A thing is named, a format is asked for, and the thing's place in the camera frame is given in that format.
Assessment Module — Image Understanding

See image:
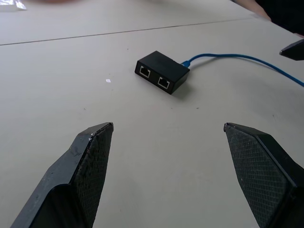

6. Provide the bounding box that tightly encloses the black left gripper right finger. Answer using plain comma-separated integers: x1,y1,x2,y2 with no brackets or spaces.
223,122,304,228

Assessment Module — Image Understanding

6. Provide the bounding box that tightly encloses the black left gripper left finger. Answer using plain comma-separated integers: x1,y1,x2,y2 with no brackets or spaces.
10,122,114,228

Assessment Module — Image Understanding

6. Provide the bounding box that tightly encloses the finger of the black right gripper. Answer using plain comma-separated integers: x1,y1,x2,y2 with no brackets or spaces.
279,39,304,61

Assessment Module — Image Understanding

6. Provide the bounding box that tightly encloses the blue Ethernet cable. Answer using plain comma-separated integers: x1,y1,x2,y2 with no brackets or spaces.
180,53,304,87

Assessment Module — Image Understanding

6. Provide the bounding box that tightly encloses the black ethernet splitter box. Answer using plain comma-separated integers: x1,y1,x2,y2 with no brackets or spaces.
134,50,191,95

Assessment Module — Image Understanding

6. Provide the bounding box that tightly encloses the person's dark clothing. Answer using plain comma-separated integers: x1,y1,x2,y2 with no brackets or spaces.
254,0,304,38

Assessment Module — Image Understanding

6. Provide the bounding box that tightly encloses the clear plastic bag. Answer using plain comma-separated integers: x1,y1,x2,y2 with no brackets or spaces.
0,0,28,12

